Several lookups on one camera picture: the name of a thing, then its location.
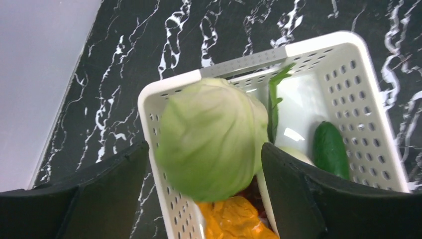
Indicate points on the fake green cucumber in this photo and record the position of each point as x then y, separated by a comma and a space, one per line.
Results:
329, 151

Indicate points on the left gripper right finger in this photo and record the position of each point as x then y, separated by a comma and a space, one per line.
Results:
309, 203

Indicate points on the fake green cabbage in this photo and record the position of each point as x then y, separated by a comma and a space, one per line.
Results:
211, 136

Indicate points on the fake purple grapes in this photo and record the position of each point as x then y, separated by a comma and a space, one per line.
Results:
252, 194

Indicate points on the fake orange ginger root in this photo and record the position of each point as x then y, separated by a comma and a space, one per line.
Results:
234, 218

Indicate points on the white perforated plastic basket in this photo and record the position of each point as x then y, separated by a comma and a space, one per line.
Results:
337, 75

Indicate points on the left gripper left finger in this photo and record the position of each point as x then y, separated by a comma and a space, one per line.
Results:
98, 202

